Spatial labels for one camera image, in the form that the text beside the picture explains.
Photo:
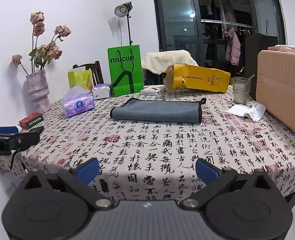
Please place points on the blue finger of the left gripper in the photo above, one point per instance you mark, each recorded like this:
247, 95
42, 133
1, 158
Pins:
8, 129

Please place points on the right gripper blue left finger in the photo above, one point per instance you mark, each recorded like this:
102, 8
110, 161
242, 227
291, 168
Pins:
86, 172

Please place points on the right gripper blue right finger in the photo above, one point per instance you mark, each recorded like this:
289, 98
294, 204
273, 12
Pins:
207, 172

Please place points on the purple grey microfibre towel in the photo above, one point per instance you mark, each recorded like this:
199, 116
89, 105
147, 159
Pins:
159, 111

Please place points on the red cigarette box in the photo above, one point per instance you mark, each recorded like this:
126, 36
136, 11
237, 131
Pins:
31, 120

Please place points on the calligraphy print tablecloth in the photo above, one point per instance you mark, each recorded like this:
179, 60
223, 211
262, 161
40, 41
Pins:
157, 160

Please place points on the pink textured vase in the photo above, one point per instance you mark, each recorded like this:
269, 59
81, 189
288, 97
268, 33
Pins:
38, 91

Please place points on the purple tissue pack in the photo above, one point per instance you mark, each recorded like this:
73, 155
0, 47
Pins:
77, 100

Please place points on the crumpled white tissue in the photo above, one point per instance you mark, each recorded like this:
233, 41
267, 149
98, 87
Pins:
255, 112

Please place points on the dried pink roses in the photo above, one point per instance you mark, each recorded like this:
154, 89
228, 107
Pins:
40, 55

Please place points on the yellow green carton box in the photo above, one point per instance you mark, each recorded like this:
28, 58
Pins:
80, 77

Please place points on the dark wooden chair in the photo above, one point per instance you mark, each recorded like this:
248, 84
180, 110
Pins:
95, 69

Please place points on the clear drinking glass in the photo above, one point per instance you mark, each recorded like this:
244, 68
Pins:
241, 89

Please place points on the white product box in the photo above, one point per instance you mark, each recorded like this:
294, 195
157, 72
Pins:
153, 90

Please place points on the yellow paper bag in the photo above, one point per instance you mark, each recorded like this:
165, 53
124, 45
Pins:
185, 76

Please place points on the green mucun paper bag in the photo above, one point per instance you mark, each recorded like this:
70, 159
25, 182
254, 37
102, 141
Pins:
125, 69

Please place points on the cream blanket on chair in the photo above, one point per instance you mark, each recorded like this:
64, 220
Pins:
157, 63

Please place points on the pink hard suitcase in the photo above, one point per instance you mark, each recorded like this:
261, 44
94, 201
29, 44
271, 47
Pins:
275, 87

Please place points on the pink hanging jacket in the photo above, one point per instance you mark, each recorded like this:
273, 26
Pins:
233, 50

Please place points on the dark framed glass door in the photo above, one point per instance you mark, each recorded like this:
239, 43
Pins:
200, 27

